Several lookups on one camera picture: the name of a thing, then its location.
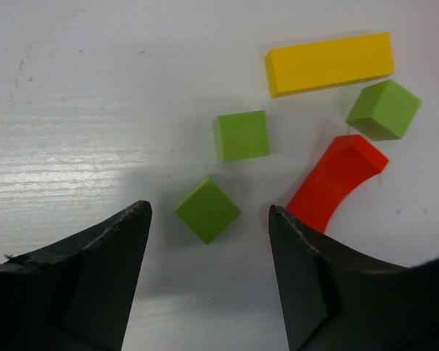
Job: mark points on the green wood cube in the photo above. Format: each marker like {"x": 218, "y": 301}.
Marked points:
{"x": 207, "y": 211}
{"x": 241, "y": 136}
{"x": 384, "y": 111}

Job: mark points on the yellow long wood block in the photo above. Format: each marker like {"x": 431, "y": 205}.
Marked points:
{"x": 307, "y": 67}

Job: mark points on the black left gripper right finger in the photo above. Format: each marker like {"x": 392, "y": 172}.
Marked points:
{"x": 336, "y": 298}

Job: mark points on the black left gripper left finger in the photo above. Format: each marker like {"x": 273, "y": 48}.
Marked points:
{"x": 77, "y": 293}

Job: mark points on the orange arch wood block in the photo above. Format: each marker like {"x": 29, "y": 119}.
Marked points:
{"x": 349, "y": 161}

